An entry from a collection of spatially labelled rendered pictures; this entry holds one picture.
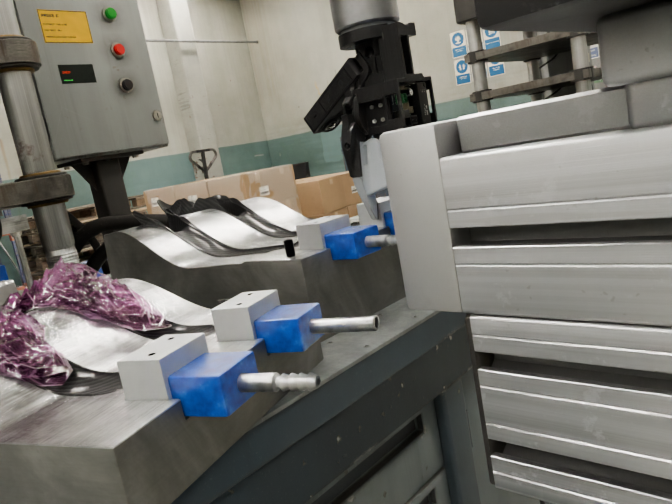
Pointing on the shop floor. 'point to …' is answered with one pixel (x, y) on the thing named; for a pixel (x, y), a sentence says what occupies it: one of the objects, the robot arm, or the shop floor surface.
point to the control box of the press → (95, 92)
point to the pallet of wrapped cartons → (233, 188)
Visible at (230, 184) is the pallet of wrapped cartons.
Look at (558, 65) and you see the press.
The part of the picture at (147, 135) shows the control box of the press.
